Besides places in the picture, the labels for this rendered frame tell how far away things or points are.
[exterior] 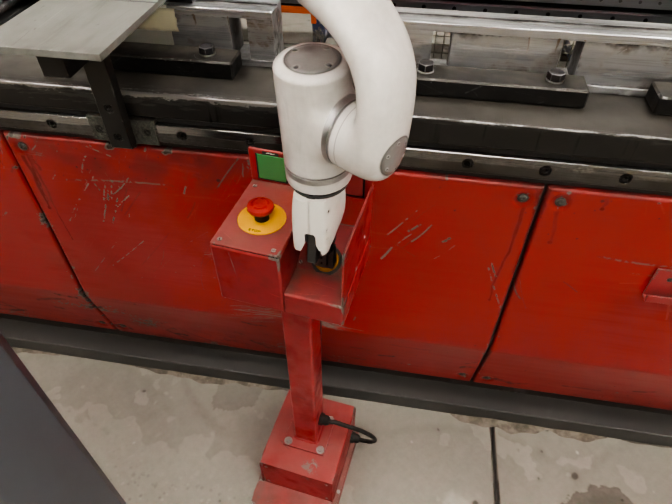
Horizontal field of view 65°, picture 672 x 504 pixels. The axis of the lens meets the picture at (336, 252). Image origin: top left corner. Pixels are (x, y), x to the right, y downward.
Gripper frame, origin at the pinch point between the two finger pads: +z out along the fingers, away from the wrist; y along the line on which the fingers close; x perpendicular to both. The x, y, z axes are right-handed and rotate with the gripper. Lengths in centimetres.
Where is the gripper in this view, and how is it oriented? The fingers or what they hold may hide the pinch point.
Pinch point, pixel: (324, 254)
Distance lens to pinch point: 79.1
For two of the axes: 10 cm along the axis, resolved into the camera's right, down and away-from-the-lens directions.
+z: 0.2, 6.5, 7.6
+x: 9.6, 2.0, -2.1
